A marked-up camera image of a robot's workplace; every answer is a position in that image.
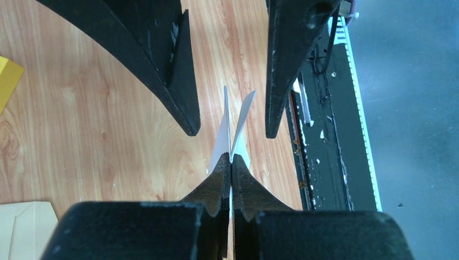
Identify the yellow toy window brick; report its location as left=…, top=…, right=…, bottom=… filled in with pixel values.
left=0, top=56, right=25, bottom=113

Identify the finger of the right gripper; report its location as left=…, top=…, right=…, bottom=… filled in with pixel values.
left=43, top=0, right=201, bottom=136
left=265, top=0, right=340, bottom=139

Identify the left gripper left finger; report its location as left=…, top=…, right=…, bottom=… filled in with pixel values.
left=42, top=153, right=230, bottom=259

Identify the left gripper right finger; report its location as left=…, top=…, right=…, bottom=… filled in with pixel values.
left=231, top=155, right=413, bottom=259

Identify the letter paper sheet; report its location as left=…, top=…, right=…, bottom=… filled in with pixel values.
left=207, top=85, right=257, bottom=173

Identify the brown paper envelope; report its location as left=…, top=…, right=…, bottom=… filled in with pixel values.
left=1, top=201, right=58, bottom=259

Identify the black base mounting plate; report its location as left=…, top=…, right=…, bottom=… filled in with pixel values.
left=285, top=29, right=371, bottom=211

